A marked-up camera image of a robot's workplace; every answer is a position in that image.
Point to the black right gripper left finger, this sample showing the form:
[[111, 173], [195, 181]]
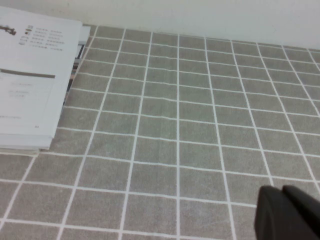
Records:
[[270, 217]]

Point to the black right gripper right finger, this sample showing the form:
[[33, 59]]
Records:
[[305, 212]]

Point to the white product manual book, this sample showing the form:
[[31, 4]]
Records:
[[32, 75]]

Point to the grey white checked tablecloth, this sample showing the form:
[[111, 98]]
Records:
[[175, 125]]

